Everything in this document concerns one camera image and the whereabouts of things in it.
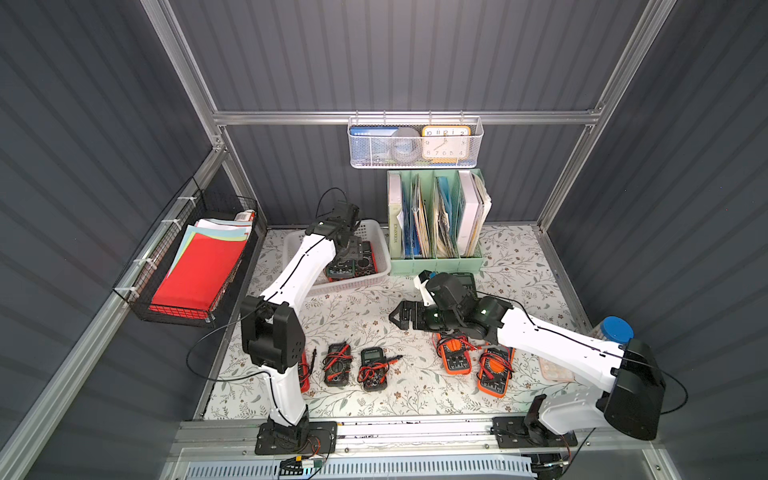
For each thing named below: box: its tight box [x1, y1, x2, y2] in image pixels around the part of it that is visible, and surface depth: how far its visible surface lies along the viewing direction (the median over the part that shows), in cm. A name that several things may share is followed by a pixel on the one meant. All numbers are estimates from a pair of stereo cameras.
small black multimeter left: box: [322, 341, 353, 387], surface depth 84 cm
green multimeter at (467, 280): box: [448, 272, 478, 300], surface depth 104 cm
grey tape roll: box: [391, 126, 422, 163], surface depth 90 cm
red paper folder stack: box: [148, 210, 256, 319], surface depth 76 cm
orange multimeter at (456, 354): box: [436, 336, 477, 375], surface depth 85 cm
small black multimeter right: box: [357, 347, 403, 392], surface depth 83 cm
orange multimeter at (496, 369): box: [476, 342, 516, 398], surface depth 82 cm
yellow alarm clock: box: [421, 125, 472, 164], surface depth 90 cm
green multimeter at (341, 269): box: [326, 259, 355, 279], surface depth 87 cm
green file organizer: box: [387, 169, 492, 277], surface depth 101 cm
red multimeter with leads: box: [356, 241, 379, 277], surface depth 107 cm
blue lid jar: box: [600, 316, 635, 344], surface depth 73 cm
